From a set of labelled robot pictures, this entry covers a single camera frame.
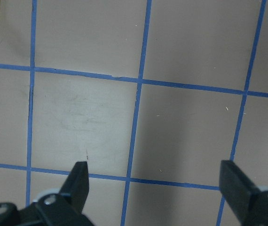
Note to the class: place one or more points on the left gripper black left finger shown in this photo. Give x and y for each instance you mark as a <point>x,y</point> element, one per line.
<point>56,209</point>

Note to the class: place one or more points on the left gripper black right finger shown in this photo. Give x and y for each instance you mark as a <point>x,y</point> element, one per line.
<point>247,201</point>

